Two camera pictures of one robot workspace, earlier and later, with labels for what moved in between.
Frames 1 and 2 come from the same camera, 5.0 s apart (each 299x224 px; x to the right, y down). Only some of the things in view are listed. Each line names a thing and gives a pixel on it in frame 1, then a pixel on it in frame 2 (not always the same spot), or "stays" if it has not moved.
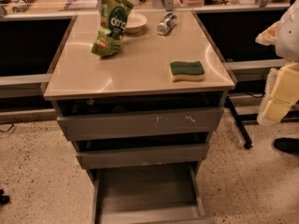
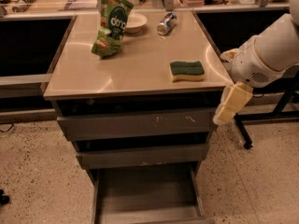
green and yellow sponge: (182, 71) stays
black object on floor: (4, 199) stays
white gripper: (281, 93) -> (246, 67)
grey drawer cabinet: (138, 133) stays
